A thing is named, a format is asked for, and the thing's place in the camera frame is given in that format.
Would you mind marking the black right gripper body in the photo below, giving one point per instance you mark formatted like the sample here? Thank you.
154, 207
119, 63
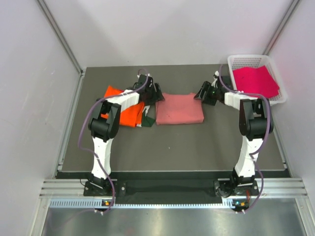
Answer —
211, 96

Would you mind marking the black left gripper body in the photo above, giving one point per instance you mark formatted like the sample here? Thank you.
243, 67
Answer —
151, 94

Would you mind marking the white t shirt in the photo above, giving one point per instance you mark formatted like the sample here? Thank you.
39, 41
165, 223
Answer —
145, 113

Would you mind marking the salmon pink t shirt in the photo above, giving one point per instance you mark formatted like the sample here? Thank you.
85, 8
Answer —
179, 109

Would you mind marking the green t shirt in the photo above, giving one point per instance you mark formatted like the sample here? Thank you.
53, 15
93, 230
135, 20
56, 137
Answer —
147, 121

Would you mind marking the orange t shirt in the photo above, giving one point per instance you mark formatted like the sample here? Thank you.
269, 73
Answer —
132, 116

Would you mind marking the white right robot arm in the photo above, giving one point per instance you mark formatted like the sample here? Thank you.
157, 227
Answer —
255, 123

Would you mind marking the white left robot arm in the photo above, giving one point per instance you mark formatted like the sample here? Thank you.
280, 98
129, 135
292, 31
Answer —
105, 119

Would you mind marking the magenta t shirt in basket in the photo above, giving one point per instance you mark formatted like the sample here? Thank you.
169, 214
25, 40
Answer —
256, 80

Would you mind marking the white plastic laundry basket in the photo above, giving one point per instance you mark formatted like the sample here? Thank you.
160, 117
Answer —
256, 61

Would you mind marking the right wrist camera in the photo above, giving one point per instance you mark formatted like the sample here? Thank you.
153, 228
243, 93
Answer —
216, 76

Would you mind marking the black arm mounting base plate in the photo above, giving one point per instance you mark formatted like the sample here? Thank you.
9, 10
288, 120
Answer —
178, 191

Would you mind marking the grey slotted cable duct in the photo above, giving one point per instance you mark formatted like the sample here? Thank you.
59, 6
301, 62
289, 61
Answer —
104, 204

